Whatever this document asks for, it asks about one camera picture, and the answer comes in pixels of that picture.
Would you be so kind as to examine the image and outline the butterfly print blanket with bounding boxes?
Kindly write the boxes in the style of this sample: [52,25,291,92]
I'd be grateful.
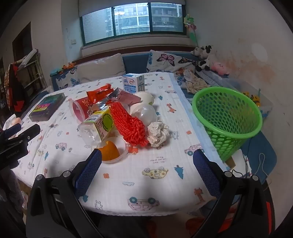
[146,50,199,79]

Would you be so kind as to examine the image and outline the dark wooden door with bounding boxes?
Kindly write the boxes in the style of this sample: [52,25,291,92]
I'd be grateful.
[11,22,31,62]

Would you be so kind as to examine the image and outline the red and black hanging garment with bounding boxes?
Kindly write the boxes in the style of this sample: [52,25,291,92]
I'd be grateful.
[5,63,25,112]

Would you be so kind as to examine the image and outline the orange peel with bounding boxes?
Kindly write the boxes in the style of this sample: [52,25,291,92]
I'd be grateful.
[97,141,120,161]

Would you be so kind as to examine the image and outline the black box with colourful print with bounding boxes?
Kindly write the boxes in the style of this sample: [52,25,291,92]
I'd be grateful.
[29,93,67,122]

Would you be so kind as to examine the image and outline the clear plastic storage box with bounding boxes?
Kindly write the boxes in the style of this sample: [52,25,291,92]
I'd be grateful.
[225,78,274,119]

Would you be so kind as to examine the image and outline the clear plastic dome cup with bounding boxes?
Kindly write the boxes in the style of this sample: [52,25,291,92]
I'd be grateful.
[130,102,158,125]

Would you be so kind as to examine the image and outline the grey plush toy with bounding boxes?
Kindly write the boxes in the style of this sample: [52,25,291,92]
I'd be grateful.
[191,47,205,57]

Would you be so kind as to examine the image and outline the yellow toy truck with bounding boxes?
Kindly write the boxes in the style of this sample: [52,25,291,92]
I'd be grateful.
[243,91,261,107]

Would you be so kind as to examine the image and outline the red snack wrapper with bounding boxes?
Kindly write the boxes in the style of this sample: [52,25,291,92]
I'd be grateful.
[86,85,114,103]

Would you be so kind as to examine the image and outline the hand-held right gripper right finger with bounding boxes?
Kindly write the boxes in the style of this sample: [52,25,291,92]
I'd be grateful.
[193,149,268,238]

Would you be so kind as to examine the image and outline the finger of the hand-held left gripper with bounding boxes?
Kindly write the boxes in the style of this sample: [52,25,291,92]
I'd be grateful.
[0,125,23,140]
[9,124,41,147]

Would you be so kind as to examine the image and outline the white printed blanket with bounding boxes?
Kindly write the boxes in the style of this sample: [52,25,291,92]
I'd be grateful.
[11,73,220,217]

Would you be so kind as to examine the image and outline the green framed window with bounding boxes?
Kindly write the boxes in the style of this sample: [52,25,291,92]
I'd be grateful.
[79,0,186,45]

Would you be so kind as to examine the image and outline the blue sofa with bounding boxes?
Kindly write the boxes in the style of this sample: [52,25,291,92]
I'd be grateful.
[50,51,243,101]

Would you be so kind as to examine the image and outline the colourful pinwheel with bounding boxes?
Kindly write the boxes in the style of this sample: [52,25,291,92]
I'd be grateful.
[183,14,199,46]

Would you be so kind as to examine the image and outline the green plastic mesh basket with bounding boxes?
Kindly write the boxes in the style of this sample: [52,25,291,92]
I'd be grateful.
[192,86,263,162]

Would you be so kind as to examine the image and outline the red foam mesh net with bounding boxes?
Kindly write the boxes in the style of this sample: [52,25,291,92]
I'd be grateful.
[109,102,149,148]

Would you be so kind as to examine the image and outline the white paper cup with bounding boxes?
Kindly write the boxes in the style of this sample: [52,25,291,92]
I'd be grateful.
[133,91,154,106]

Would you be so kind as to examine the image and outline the beige floral garment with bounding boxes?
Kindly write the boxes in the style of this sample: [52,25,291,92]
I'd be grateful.
[183,69,212,94]

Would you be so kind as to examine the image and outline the white pillow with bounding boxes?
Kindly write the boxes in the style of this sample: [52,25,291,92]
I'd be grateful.
[75,53,125,84]

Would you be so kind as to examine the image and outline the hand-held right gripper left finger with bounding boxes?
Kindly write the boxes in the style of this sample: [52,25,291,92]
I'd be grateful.
[26,149,102,238]

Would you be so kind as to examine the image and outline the white paper ball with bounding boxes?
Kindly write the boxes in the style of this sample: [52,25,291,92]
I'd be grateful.
[147,121,170,149]

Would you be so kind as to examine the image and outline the cow plush toy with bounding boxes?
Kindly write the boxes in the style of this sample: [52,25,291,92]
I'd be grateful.
[195,45,217,72]

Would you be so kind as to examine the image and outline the pink foil wrapper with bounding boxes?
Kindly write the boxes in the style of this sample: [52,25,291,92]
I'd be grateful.
[107,88,142,107]

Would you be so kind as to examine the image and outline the butterfly print cloth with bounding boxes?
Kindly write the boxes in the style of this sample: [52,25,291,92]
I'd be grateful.
[56,69,81,90]

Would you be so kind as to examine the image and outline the pink plush toy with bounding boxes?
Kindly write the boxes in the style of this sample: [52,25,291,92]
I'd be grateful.
[211,62,230,75]

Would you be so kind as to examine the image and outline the grey patterned cushion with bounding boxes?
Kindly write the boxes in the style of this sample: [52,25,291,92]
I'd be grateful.
[196,70,223,87]

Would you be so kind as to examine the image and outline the clear bottle with yellow label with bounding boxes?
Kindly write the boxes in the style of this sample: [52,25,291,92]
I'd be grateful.
[78,107,114,146]

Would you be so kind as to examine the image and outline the silver foil wrapper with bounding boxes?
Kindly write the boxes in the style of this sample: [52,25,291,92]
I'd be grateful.
[90,92,120,113]

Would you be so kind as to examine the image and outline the blue padded mat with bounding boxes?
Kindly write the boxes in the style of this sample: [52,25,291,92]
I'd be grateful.
[238,131,278,183]

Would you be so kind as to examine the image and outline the orange snack packet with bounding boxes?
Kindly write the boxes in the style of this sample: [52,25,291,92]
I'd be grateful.
[69,96,97,120]

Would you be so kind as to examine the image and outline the blue and white milk carton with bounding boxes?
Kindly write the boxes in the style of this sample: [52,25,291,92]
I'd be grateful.
[122,73,146,94]

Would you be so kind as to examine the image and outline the metal clothes rack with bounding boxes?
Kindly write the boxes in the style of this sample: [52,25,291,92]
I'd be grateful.
[5,49,46,108]

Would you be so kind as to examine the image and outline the clear round plastic container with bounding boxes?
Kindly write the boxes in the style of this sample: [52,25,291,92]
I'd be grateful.
[92,136,132,163]

